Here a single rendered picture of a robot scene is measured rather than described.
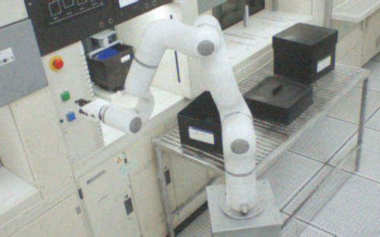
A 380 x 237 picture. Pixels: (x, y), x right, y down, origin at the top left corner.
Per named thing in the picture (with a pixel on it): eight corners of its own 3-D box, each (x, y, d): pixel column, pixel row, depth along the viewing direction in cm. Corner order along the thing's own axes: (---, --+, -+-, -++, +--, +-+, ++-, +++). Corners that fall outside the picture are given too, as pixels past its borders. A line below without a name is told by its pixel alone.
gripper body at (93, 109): (101, 128, 179) (82, 120, 186) (120, 116, 185) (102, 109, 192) (96, 111, 175) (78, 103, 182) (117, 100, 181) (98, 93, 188)
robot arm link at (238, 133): (254, 157, 189) (251, 106, 177) (258, 186, 174) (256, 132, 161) (224, 159, 190) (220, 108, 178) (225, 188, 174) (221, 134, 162)
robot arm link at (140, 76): (162, 51, 173) (135, 116, 188) (129, 52, 161) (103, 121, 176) (178, 64, 169) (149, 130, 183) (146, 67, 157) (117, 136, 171)
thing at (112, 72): (108, 98, 258) (97, 44, 242) (85, 89, 270) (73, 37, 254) (140, 81, 273) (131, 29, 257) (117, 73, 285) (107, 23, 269)
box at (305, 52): (310, 85, 277) (312, 45, 264) (271, 73, 295) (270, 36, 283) (336, 68, 293) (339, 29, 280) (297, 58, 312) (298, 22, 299)
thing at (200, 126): (179, 143, 237) (175, 114, 229) (207, 118, 257) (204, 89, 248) (227, 157, 223) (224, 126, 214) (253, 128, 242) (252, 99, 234)
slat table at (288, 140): (251, 295, 245) (246, 181, 206) (169, 246, 281) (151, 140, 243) (360, 169, 325) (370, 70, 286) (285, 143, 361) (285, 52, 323)
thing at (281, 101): (288, 126, 241) (288, 104, 234) (239, 112, 258) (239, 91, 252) (314, 102, 260) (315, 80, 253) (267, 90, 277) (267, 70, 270)
